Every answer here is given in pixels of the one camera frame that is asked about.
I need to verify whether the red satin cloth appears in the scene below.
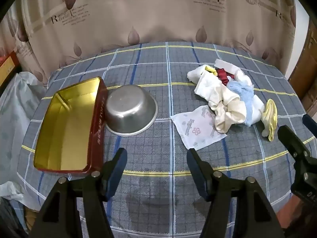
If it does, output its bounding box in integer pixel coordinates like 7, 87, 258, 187
217, 68, 236, 85

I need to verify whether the pale yellow cloth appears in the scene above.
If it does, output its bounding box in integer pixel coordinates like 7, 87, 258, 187
262, 99, 278, 141

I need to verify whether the white fluffy cloth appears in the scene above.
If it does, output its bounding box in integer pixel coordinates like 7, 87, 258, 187
187, 64, 218, 83

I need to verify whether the cream cloth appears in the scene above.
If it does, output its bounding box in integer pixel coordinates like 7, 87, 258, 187
208, 79, 247, 133

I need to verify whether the white foam block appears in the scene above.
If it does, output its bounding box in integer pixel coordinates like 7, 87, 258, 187
214, 59, 239, 73

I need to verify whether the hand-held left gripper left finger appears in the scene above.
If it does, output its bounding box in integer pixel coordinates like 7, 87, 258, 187
30, 148, 127, 238

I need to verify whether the white plastic bag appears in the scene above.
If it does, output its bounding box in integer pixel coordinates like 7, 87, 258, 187
0, 71, 49, 211

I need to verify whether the grey plaid bed sheet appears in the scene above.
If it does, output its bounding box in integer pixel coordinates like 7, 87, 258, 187
15, 42, 317, 238

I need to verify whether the steel bowl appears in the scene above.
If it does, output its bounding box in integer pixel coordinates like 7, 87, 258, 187
105, 84, 158, 137

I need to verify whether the wooden door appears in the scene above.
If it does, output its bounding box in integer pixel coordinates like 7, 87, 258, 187
288, 17, 317, 119

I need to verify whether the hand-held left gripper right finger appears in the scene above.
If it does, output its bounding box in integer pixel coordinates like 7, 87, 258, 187
186, 149, 289, 238

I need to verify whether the white flower-print cloth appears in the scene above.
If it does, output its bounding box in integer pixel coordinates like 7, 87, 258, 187
170, 105, 228, 151

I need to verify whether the red and gold tin box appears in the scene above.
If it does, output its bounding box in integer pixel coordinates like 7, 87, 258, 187
33, 76, 108, 173

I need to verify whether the beige leaf-print curtain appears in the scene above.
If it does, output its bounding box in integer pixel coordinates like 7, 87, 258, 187
0, 0, 298, 85

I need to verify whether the red and yellow carton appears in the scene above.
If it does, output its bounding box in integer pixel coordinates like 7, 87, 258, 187
0, 50, 20, 87

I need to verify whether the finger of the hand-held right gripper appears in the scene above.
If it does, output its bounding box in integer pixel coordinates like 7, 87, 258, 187
303, 114, 317, 132
277, 125, 317, 199

